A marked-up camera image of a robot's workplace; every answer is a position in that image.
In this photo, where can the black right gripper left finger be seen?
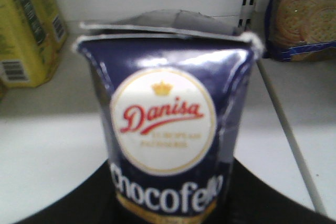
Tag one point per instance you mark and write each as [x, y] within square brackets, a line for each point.
[87, 203]

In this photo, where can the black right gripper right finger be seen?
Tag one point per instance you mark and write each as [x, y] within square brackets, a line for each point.
[249, 200]

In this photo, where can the dark blue Chocofello cookie box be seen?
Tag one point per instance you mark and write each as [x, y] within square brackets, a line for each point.
[171, 85]

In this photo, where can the white supermarket shelf unit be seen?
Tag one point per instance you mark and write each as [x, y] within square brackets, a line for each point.
[52, 139]

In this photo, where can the blue biscuit packet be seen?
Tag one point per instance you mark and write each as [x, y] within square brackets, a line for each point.
[300, 30]

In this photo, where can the yellow tea carton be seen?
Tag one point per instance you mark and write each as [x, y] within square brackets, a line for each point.
[32, 33]

